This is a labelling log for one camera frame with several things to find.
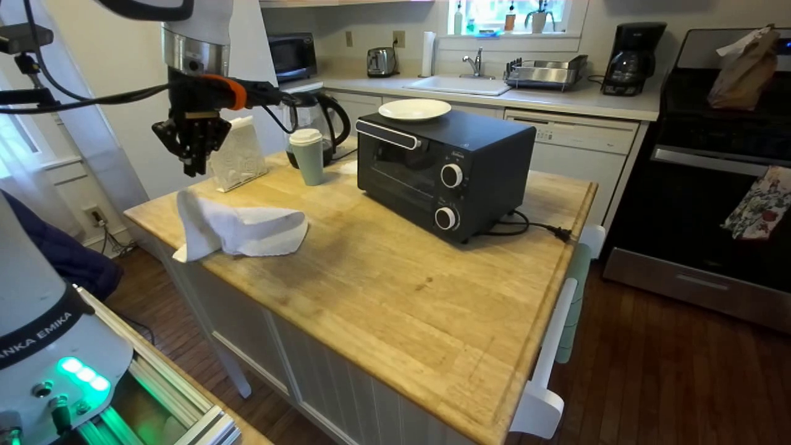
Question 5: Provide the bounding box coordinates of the white kitchen sink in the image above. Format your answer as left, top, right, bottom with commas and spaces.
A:
408, 76, 510, 97

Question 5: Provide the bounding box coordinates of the chrome faucet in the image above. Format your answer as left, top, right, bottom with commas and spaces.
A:
461, 49, 484, 78

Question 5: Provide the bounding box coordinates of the white towel bar on island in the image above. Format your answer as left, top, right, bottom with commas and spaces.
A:
510, 224, 606, 439

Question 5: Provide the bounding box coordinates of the white cloth towel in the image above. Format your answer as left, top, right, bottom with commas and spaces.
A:
172, 189, 308, 262

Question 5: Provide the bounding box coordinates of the green cup with white lid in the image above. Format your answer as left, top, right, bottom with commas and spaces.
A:
288, 129, 323, 186

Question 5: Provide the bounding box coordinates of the glass kettle with black lid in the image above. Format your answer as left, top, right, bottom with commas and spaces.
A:
286, 89, 350, 166

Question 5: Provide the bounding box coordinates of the brown paper bag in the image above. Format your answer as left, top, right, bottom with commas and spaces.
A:
707, 24, 778, 110

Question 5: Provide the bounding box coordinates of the black camera on stand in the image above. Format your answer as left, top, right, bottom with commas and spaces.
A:
0, 23, 56, 109

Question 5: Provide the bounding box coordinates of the white round plate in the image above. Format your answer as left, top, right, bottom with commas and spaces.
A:
378, 98, 451, 121

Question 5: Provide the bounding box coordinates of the black microwave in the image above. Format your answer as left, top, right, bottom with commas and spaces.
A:
268, 31, 317, 84

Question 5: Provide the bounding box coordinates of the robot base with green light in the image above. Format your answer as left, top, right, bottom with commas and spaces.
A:
0, 201, 243, 445

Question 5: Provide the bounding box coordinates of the orange soap bottle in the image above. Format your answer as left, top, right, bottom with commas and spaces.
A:
503, 3, 517, 31

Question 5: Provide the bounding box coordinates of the silver toaster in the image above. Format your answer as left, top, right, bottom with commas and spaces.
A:
365, 47, 398, 78

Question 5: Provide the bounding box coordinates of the paper towel roll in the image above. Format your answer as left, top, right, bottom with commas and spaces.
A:
417, 31, 434, 78

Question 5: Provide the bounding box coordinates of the black kitchen stove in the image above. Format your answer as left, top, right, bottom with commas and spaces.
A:
603, 26, 791, 330

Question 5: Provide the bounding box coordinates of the black toaster oven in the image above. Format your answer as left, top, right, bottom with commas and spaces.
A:
355, 110, 535, 243

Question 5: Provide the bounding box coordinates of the white napkin holder with napkins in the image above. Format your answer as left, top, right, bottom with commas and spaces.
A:
208, 117, 266, 193

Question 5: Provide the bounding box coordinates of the green soap bottle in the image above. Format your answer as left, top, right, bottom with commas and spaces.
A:
451, 3, 465, 35

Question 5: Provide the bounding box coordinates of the black oven power cord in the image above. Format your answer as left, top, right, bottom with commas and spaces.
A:
481, 208, 574, 245

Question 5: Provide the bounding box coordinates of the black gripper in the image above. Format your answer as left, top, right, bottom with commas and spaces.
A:
154, 68, 247, 176

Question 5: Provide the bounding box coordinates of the floral hanging dish towel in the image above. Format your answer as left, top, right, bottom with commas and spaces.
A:
722, 166, 791, 240

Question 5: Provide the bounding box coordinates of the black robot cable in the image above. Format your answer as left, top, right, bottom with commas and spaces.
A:
0, 0, 298, 138

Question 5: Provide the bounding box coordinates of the black coffee maker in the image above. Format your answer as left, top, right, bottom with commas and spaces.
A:
600, 23, 665, 97

